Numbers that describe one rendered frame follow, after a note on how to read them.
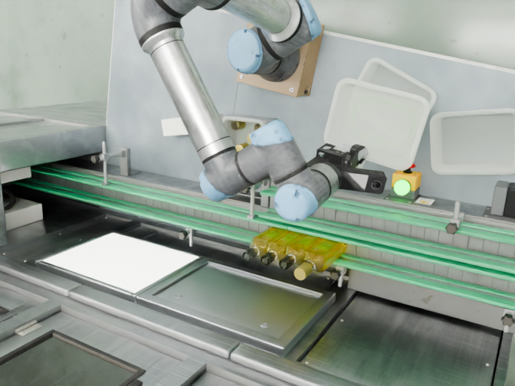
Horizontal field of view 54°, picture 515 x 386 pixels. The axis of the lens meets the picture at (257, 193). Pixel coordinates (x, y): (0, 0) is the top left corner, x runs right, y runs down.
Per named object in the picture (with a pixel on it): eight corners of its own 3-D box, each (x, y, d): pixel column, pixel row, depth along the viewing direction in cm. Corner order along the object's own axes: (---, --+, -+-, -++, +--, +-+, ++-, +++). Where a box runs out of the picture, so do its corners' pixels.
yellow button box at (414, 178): (396, 190, 156) (389, 195, 149) (399, 166, 153) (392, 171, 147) (419, 194, 152) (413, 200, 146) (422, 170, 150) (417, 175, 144)
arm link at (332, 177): (334, 175, 99) (328, 210, 103) (343, 167, 103) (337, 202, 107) (300, 164, 103) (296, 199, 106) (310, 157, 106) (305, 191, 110)
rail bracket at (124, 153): (132, 175, 205) (90, 187, 187) (131, 134, 201) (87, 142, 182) (142, 177, 203) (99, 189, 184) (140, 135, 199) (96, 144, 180)
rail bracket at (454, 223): (451, 218, 137) (441, 233, 126) (455, 192, 135) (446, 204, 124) (467, 221, 135) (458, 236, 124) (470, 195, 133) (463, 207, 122)
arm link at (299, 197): (293, 178, 91) (315, 218, 92) (319, 159, 100) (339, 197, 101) (262, 192, 96) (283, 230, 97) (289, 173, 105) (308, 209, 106)
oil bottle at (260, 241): (280, 236, 165) (246, 258, 147) (280, 220, 164) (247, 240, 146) (295, 240, 163) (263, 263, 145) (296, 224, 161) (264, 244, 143)
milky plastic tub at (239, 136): (232, 174, 184) (219, 178, 177) (234, 112, 178) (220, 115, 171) (274, 181, 176) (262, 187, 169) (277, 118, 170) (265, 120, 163)
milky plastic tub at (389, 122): (350, 74, 126) (338, 75, 118) (440, 97, 117) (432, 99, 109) (333, 141, 132) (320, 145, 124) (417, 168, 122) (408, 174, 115)
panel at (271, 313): (113, 237, 191) (35, 268, 163) (112, 230, 190) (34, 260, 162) (335, 301, 149) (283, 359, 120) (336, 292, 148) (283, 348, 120)
